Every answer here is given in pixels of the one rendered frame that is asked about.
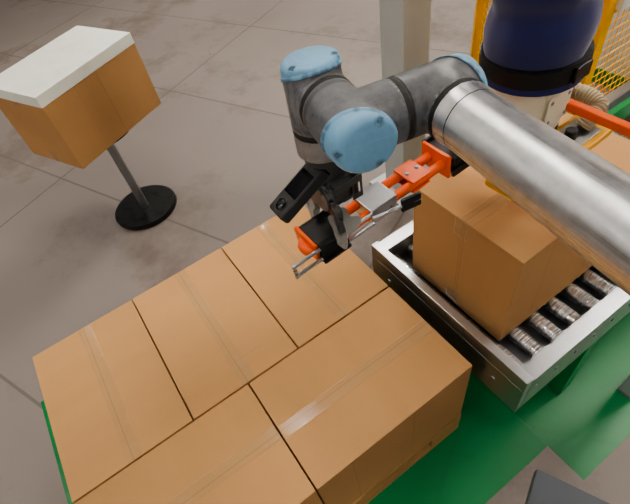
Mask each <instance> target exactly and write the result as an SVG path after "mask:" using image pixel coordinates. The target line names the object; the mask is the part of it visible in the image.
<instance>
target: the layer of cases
mask: <svg viewBox="0 0 630 504"><path fill-rule="evenodd" d="M309 219H311V215H310V213H309V210H308V209H307V208H306V207H305V206H303V208H302V209H301V210H300V211H299V212H298V213H297V214H296V216H295V217H294V218H293V219H292V220H291V221H290V223H285V222H283V221H282V220H280V219H279V217H278V216H277V215H276V216H275V217H273V218H271V219H270V220H268V221H266V222H264V223H263V224H261V225H259V226H257V227H256V228H254V229H252V230H251V231H249V232H247V233H245V234H244V235H242V236H240V237H239V238H237V239H235V240H233V241H232V242H230V243H228V244H227V245H225V246H223V247H222V249H221V248H220V249H218V250H216V251H214V252H213V253H211V254H209V255H208V256H206V257H204V258H202V259H201V260H199V261H197V262H196V263H194V264H192V265H190V266H189V267H187V268H185V269H184V270H182V271H180V272H178V273H177V274H175V275H173V276H171V277H170V278H168V279H166V280H165V281H163V282H161V283H159V284H158V285H156V286H154V287H153V288H151V289H149V290H147V291H146V292H144V293H142V294H141V295H139V296H137V297H135V298H134V299H133V301H134V302H133V301H132V300H130V301H128V302H127V303H125V304H123V305H122V306H120V307H118V308H116V309H115V310H113V311H111V312H110V313H108V314H106V315H104V316H103V317H101V318H99V319H98V320H96V321H94V322H92V323H91V324H89V325H87V326H86V327H84V328H82V329H80V330H79V331H77V332H75V333H73V334H72V335H70V336H68V337H67V338H65V339H63V340H61V341H60V342H58V343H56V344H55V345H53V346H51V347H49V348H48V349H46V350H44V351H43V352H41V353H39V354H37V355H36V356H34V357H33V358H32V359H33V362H34V366H35V369H36V373H37V377H38V380H39V384H40V388H41V391H42V395H43V398H44V402H45V406H46V409H47V413H48V417H49V420H50V424H51V427H52V431H53V435H54V438H55V442H56V446H57V449H58V453H59V456H60V460H61V464H62V467H63V471H64V475H65V478H66V482H67V485H68V489H69V493H70V496H71V500H72V503H74V504H352V503H354V502H355V501H356V500H357V499H358V498H360V497H361V496H362V495H363V494H364V493H366V492H367V491H368V490H369V489H370V488H372V487H373V486H374V485H375V484H376V483H378V482H379V481H380V480H381V479H382V478H384V477H385V476H386V475H387V474H388V473H390V472H391V471H392V470H393V469H394V468H396V467H397V466H398V465H399V464H401V463H402V462H403V461H404V460H405V459H407V458H408V457H409V456H410V455H411V454H413V453H414V452H415V451H416V450H417V449H419V448H420V447H421V446H422V445H423V444H425V443H426V442H427V441H428V440H429V439H431V438H432V437H433V436H434V435H435V434H437V433H438V432H439V431H440V430H441V429H443V428H444V427H445V426H446V425H447V424H449V423H450V422H451V421H452V420H453V419H455V418H456V417H457V416H458V415H459V414H460V413H461V410H462V406H463V402H464V398H465V394H466V390H467V386H468V382H469V378H470V374H471V370H472V364H471V363H470V362H468V361H467V360H466V359H465V358H464V357H463V356H462V355H461V354H460V353H459V352H458V351H457V350H456V349H455V348H454V347H453V346H452V345H451V344H449V343H448V342H447V341H446V340H445V339H444V338H443V337H442V336H441V335H440V334H439V333H438V332H437V331H436V330H435V329H434V328H433V327H431V326H430V325H429V324H428V323H427V322H426V321H425V320H424V319H423V318H422V317H421V316H420V315H419V314H418V313H417V312H416V311H415V310H414V309H412V308H411V307H410V306H409V305H408V304H407V303H406V302H405V301H404V300H403V299H402V298H401V297H400V296H399V295H398V294H397V293H396V292H394V291H393V290H392V289H391V288H390V287H388V285H387V284H386V283H385V282H384V281H383V280H382V279H381V278H380V277H379V276H378V275H376V274H375V273H374V272H373V271H372V270H371V269H370V268H369V267H368V266H367V265H366V264H365V263H364V262H363V261H362V260H361V259H360V258H359V257H357V256H356V255H355V254H354V253H353V252H352V251H351V250H350V249H347V250H346V251H344V252H343V253H342V254H340V255H339V256H337V257H336V258H334V259H333V260H332V261H330V262H329V263H327V264H325V263H324V262H323V261H322V262H321V263H319V264H318V265H316V266H315V267H313V268H312V269H310V270H309V271H308V272H306V273H305V274H303V275H302V276H300V277H299V279H296V278H295V275H294V272H293V269H292V268H291V266H292V265H293V264H296V263H297V262H299V261H300V260H302V259H303V258H304V257H306V256H305V255H304V254H302V253H301V252H300V250H299V249H298V239H297V236H296V233H295V230H294V227H295V226H298V227H299V226H300V225H302V224H303V223H305V222H306V221H308V220H309ZM222 250H223V251H222ZM134 303H135V304H134ZM319 497H320V498H319ZM321 500H322V501H321ZM322 502H323V503H322Z"/></svg>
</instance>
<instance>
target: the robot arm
mask: <svg viewBox="0 0 630 504"><path fill-rule="evenodd" d="M341 64H342V60H341V58H340V54H339V52H338V51H337V50H336V49H335V48H333V47H330V46H323V45H318V46H310V47H305V48H302V49H299V50H296V51H294V52H292V53H290V54H289V55H287V56H286V57H285V58H284V59H283V60H282V62H281V64H280V72H281V79H280V80H281V82H283V87H284V92H285V97H286V102H287V106H288V111H289V116H290V121H291V126H292V130H293V134H294V139H295V144H296V148H297V153H298V155H299V157H300V158H301V159H303V160H304V161H305V164H304V165H303V167H302V168H301V169H300V170H299V171H298V173H297V174H296V175H295V176H294V177H293V178H292V180H291V181H290V182H289V183H288V184H287V185H286V187H285V188H284V189H283V190H282V191H281V192H280V194H279V195H278V196H277V197H276V198H275V200H274V201H273V202H272V203H271V204H270V209H271V210H272V211H273V212H274V213H275V214H276V215H277V216H278V217H279V219H280V220H282V221H283V222H285V223H290V221H291V220H292V219H293V218H294V217H295V216H296V214H297V213H298V212H299V211H300V210H301V209H302V208H303V206H304V205H305V204H306V203H307V206H308V210H309V213H310V215H311V218H312V217H314V216H316V215H317V214H319V212H320V208H321V209H323V210H324V211H325V212H327V211H329V214H330V215H329V217H328V220H329V223H330V225H331V226H332V228H333V231H334V235H335V237H336V240H337V244H338V245H339V246H340V247H342V248H343V249H347V247H348V237H349V236H350V235H351V234H352V233H353V232H354V231H355V230H356V229H357V228H358V227H359V226H360V224H361V222H362V219H361V217H360V216H359V215H349V213H348V210H347V209H346V208H345V207H340V206H339V205H340V204H341V203H343V202H344V203H345V202H346V201H348V200H350V199H351V198H352V197H353V200H355V199H357V198H359V197H360V196H362V195H363V184H362V173H366V172H369V171H372V170H374V169H376V168H378V167H379V166H381V165H382V164H383V163H384V162H386V161H387V160H388V159H389V158H390V156H391V155H392V153H393V152H394V150H395V147H396V145H398V144H400V143H403V142H406V141H408V140H411V139H413V138H416V137H419V136H421V135H424V134H429V135H430V136H431V137H432V138H434V139H435V140H436V141H437V142H439V143H440V144H442V145H444V146H446V147H448V148H449V149H450V150H451V151H453V152H454V153H455V154H456V155H457V156H459V157H460V158H461V159H462V160H464V161H465V162H466V163H467V164H468V165H470V166H471V167H472V168H473V169H475V170H476V171H477V172H478V173H480V174H481V175H482V176H483V177H484V178H486V179H487V180H488V181H489V182H491V183H492V184H493V185H494V186H495V187H497V188H498V189H499V190H500V191H502V192H503V193H504V194H505V195H507V196H508V197H509V198H510V199H511V200H513V201H514V202H515V203H516V204H518V205H519V206H520V207H521V208H522V209H524V210H525V211H526V212H527V213H529V214H530V215H531V216H532V217H533V218H535V219H536V220H537V221H538V222H540V223H541V224H542V225H543V226H545V227H546V228H547V229H548V230H549V231H551V232H552V233H553V234H554V235H556V236H557V237H558V238H559V239H560V240H562V241H563V242H564V243H565V244H567V245H568V246H569V247H570V248H572V249H573V250H574V251H575V252H576V253H578V254H579V255H580V256H581V257H583V258H584V259H585V260H586V261H587V262H589V263H590V264H591V265H592V266H594V267H595V268H596V269H597V270H599V271H600V272H601V273H602V274H603V275H605V276H606V277H607V278H608V279H610V280H611V281H612V282H613V283H614V284H616V285H617V286H618V287H619V288H621V289H622V290H623V291H624V292H626V293H627V294H628V295H629V296H630V174H628V173H627V172H625V171H623V170H622V169H620V168H618V167H617V166H615V165H614V164H612V163H610V162H609V161H607V160H605V159H604V158H602V157H600V156H599V155H597V154H595V153H594V152H592V151H590V150H589V149H587V148H585V147H584V146H582V145H580V144H579V143H577V142H575V141H574V140H572V139H571V138H569V137H567V136H566V135H564V134H562V133H561V132H559V131H557V130H556V129H554V128H552V127H551V126H549V125H547V124H546V123H544V122H542V121H541V120H539V119H537V118H536V117H534V116H533V115H531V114H529V113H528V112H526V111H524V110H523V109H521V108H519V107H518V106H516V105H514V104H513V103H511V102H509V101H508V100H506V99H504V98H503V97H501V96H499V95H498V94H496V93H494V92H493V91H491V90H490V89H489V88H488V83H487V79H486V76H485V73H484V71H483V69H482V68H481V66H479V64H478V63H477V61H476V60H475V59H473V58H472V57H470V56H469V55H466V54H462V53H455V54H451V55H444V56H440V57H438V58H436V59H434V60H433V61H431V62H428V63H425V64H423V65H420V66H417V67H414V68H412V69H409V70H406V71H403V72H401V73H398V74H395V75H392V76H390V77H387V78H383V79H380V80H378V81H375V82H372V83H369V84H367V85H364V86H362V87H359V88H357V87H355V86H354V85H353V84H352V83H351V82H350V81H349V80H348V79H347V78H346V77H345V76H344V75H343V73H342V68H341ZM359 181H360V191H359V189H358V182H359Z"/></svg>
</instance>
